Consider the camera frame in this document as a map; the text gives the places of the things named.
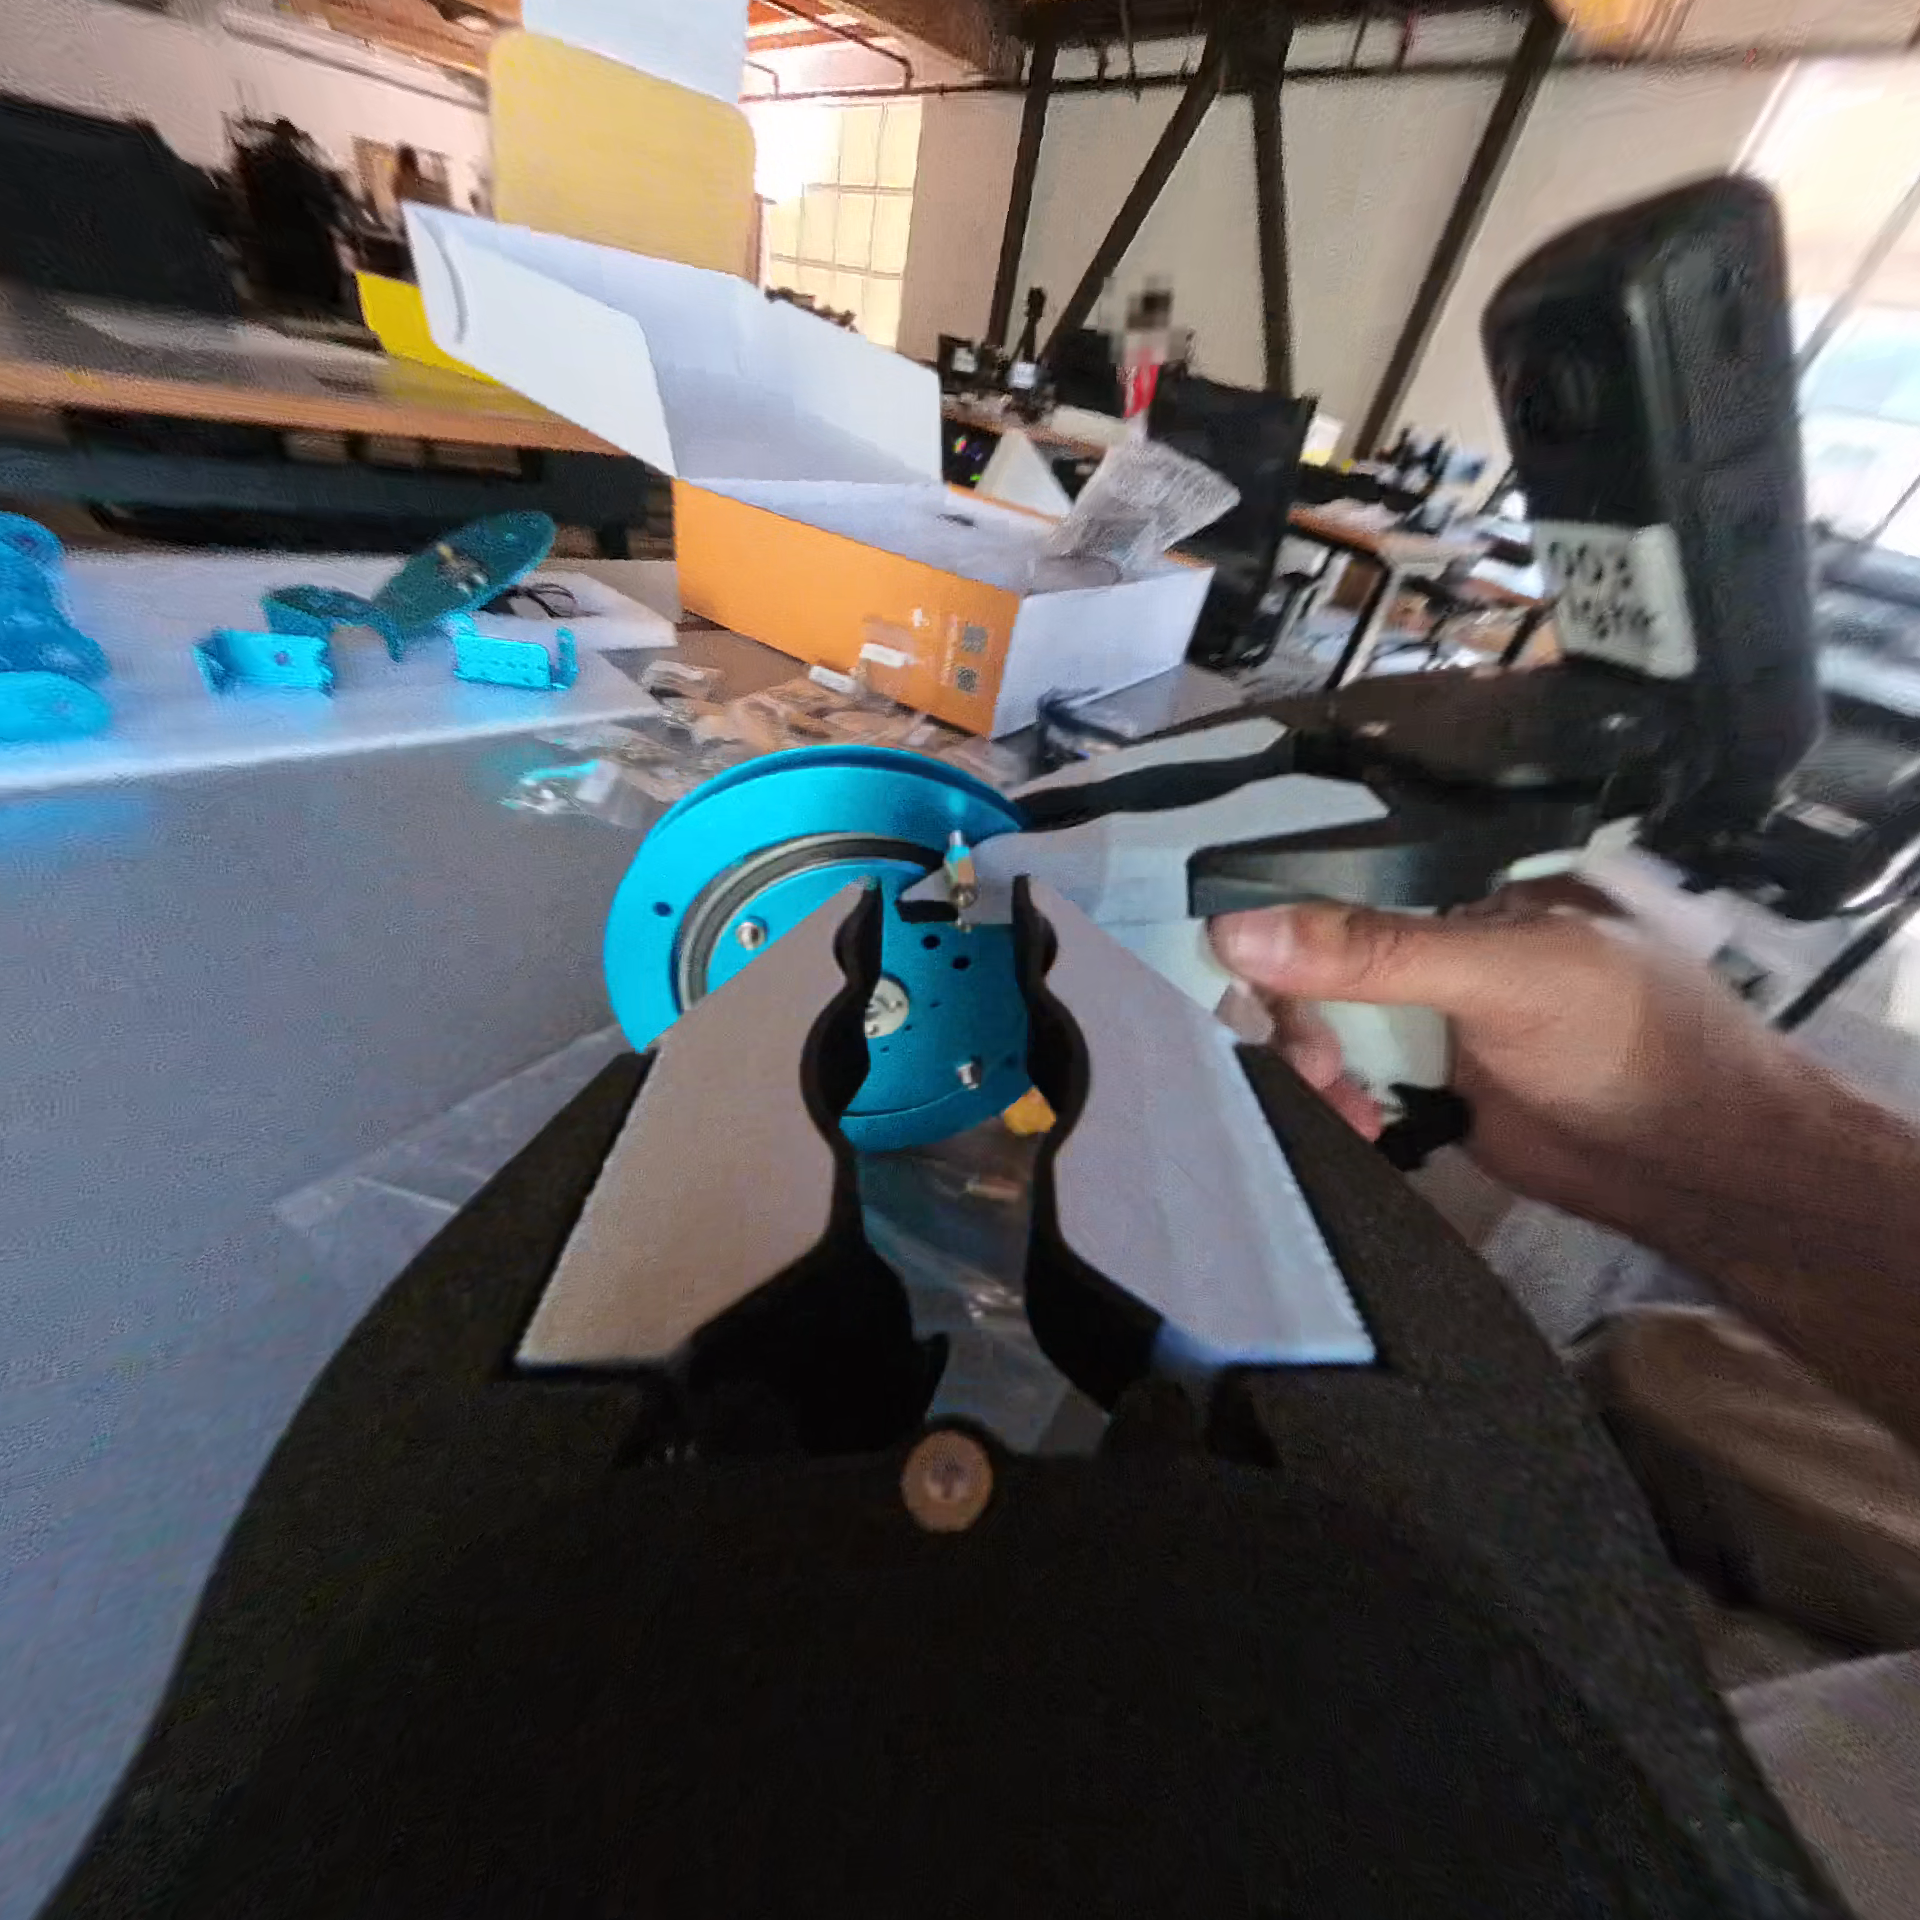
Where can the large clear plastic bag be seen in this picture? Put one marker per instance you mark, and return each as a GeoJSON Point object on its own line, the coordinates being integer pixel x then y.
{"type": "Point", "coordinates": [960, 1276]}

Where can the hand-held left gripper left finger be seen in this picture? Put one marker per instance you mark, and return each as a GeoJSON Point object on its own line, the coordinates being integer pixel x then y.
{"type": "Point", "coordinates": [691, 1170]}

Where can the person's right hand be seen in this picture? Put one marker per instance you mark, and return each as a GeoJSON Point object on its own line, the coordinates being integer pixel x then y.
{"type": "Point", "coordinates": [1577, 1037]}

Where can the large grid window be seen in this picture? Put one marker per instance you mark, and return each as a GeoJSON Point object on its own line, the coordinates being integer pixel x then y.
{"type": "Point", "coordinates": [1860, 302]}

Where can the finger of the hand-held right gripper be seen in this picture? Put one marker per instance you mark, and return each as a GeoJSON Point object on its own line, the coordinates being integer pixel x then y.
{"type": "Point", "coordinates": [1188, 745]}
{"type": "Point", "coordinates": [1141, 870]}

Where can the yellow upright panel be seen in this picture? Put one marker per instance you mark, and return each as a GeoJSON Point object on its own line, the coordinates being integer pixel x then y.
{"type": "Point", "coordinates": [621, 165]}

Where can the teal multi-hole metal bracket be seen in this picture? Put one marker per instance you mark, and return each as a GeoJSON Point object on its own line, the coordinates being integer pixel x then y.
{"type": "Point", "coordinates": [325, 611]}

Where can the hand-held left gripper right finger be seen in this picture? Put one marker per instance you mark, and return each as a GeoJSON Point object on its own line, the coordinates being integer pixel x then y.
{"type": "Point", "coordinates": [1199, 1199]}

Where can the white foam sheet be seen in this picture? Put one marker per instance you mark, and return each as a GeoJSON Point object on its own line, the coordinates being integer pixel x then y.
{"type": "Point", "coordinates": [376, 721]}

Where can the small blue angle bracket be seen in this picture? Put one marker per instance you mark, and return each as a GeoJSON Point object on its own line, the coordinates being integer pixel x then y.
{"type": "Point", "coordinates": [263, 663]}

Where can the yellow tool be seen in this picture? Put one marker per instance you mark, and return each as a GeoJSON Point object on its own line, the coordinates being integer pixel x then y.
{"type": "Point", "coordinates": [1026, 1116]}

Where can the black office chair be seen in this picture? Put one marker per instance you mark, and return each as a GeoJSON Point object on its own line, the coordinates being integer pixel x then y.
{"type": "Point", "coordinates": [1239, 481]}
{"type": "Point", "coordinates": [1860, 839]}

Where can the pile of small screw bags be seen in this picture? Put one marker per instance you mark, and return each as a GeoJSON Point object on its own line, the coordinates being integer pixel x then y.
{"type": "Point", "coordinates": [749, 721]}

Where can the grey desk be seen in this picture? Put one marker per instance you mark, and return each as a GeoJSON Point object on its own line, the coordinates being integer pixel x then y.
{"type": "Point", "coordinates": [303, 974]}

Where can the blue oval metal plate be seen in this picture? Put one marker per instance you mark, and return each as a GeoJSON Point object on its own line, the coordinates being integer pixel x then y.
{"type": "Point", "coordinates": [465, 562]}

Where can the yellow box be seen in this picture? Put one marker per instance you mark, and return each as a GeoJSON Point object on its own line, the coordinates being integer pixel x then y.
{"type": "Point", "coordinates": [406, 323]}

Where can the orange and white cardboard box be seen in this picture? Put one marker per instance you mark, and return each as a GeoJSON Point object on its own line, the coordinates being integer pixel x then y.
{"type": "Point", "coordinates": [840, 615]}

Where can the wide blue perforated bracket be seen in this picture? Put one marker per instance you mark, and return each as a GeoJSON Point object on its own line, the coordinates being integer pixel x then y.
{"type": "Point", "coordinates": [510, 659]}

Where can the bag of black parts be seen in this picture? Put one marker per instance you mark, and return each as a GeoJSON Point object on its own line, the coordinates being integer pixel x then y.
{"type": "Point", "coordinates": [1089, 729]}

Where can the small grid window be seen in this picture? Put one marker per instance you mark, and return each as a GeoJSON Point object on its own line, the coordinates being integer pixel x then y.
{"type": "Point", "coordinates": [835, 228]}

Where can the clear bubble bag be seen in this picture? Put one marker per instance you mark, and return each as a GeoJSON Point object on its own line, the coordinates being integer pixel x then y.
{"type": "Point", "coordinates": [1148, 504]}

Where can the wood-edged desk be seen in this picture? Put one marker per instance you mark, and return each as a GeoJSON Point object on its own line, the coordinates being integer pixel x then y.
{"type": "Point", "coordinates": [228, 396]}
{"type": "Point", "coordinates": [1397, 534]}

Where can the blue round turntable base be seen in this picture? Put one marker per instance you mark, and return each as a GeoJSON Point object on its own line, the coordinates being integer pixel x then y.
{"type": "Point", "coordinates": [708, 839]}

